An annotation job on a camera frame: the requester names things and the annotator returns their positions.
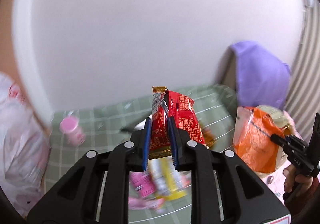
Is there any orange plastic bag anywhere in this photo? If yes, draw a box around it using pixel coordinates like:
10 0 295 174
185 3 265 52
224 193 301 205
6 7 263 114
233 106 284 174

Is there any red snack wrapper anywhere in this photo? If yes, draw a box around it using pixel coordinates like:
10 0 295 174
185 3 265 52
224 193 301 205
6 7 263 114
148 86 210 160

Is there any yellow snack wrapper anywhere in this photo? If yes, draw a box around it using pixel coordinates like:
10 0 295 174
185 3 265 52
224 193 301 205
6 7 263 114
148 156 188 201

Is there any pink candy wrapper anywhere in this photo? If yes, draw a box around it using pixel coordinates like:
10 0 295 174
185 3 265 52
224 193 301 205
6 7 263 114
129 171 156 199

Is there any beige trash bag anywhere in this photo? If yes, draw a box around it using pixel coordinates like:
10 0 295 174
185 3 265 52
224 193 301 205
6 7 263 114
257 105 301 172

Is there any person's right hand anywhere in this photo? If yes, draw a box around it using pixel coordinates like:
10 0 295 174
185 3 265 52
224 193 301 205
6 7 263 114
283 164 313 196

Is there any pink garment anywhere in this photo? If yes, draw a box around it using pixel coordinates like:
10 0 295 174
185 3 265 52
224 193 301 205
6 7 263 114
258 163 290 204

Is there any beige striped curtain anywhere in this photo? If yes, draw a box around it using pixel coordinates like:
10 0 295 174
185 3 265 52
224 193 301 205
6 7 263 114
286 0 319 142

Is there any purple cloth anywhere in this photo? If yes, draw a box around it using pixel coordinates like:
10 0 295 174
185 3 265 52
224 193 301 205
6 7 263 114
231 41 291 109

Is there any green checked tablecloth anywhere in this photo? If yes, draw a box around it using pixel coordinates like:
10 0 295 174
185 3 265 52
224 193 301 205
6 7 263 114
44 85 237 223

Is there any beige chair back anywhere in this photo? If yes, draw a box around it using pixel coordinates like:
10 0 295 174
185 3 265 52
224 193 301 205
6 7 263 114
219 47 236 91

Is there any pink cylindrical jar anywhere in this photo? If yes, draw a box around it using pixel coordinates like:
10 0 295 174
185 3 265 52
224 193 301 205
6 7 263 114
59 116 85 147

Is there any white translucent plastic bag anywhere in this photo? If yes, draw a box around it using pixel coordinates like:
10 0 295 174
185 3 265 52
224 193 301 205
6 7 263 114
1 73 50 217

